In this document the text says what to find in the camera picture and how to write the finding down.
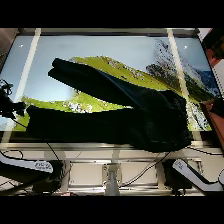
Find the dark blue jeans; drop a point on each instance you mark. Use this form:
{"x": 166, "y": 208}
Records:
{"x": 150, "y": 120}

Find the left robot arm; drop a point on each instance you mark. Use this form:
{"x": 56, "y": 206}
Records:
{"x": 40, "y": 165}

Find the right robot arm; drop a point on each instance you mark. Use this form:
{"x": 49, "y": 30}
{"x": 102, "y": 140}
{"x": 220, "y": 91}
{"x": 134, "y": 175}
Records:
{"x": 188, "y": 170}

